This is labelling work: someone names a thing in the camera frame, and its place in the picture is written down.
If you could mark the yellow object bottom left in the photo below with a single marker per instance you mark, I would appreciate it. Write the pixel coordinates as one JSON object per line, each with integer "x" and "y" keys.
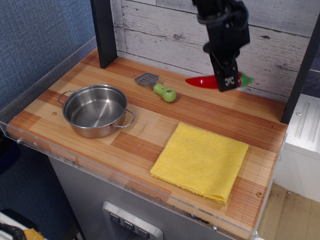
{"x": 32, "y": 234}

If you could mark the dark grey left post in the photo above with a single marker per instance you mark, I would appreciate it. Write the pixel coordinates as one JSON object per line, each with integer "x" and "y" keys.
{"x": 104, "y": 31}

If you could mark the yellow folded cloth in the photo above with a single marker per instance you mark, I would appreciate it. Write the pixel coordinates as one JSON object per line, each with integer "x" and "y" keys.
{"x": 200, "y": 161}

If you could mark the stainless steel pot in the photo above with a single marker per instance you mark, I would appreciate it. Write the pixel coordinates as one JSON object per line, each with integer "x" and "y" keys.
{"x": 96, "y": 111}

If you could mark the toy spatula green handle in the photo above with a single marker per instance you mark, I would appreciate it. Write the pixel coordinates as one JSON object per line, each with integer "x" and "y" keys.
{"x": 167, "y": 94}

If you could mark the dark grey post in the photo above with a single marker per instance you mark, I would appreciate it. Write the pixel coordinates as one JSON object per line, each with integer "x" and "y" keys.
{"x": 302, "y": 73}
{"x": 104, "y": 31}

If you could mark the clear acrylic guard rail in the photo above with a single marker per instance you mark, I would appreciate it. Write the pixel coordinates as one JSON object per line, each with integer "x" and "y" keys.
{"x": 35, "y": 119}

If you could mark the red toy chili pepper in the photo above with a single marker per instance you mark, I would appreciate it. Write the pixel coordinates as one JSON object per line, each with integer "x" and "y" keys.
{"x": 210, "y": 82}

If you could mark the dark grey right post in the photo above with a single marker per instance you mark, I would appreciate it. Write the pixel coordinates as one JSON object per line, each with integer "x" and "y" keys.
{"x": 302, "y": 73}

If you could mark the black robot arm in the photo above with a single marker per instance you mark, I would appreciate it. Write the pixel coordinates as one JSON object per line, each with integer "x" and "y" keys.
{"x": 227, "y": 26}

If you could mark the silver dispenser button panel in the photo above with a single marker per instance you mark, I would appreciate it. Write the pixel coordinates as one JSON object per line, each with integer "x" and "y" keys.
{"x": 124, "y": 225}

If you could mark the white side cabinet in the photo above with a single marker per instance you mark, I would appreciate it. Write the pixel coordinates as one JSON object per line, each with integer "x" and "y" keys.
{"x": 298, "y": 167}

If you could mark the grey toy fridge cabinet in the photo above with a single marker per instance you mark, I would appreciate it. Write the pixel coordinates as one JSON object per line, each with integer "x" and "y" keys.
{"x": 86, "y": 194}

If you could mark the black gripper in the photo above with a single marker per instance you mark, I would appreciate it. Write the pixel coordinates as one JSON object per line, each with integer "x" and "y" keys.
{"x": 227, "y": 27}

